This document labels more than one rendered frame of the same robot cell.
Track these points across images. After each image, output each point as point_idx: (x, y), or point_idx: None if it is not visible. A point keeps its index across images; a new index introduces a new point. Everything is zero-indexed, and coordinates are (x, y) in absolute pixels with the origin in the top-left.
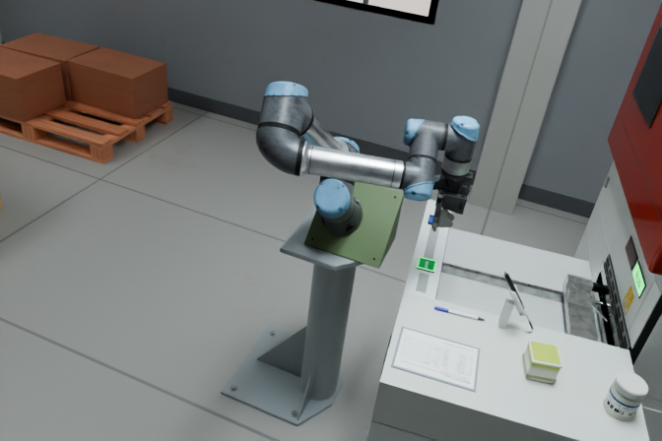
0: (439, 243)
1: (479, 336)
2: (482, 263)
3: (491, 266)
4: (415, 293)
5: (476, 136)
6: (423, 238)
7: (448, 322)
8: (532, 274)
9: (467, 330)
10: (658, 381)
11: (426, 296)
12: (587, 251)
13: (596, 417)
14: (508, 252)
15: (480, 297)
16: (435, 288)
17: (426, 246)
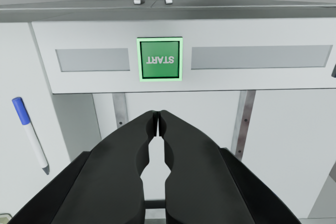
0: (260, 76)
1: (8, 168)
2: (282, 119)
3: (277, 130)
4: (43, 50)
5: None
6: (273, 33)
7: (1, 125)
8: (269, 173)
9: (7, 153)
10: None
11: (49, 74)
12: (325, 218)
13: None
14: (314, 148)
15: (200, 122)
16: (88, 90)
17: (242, 45)
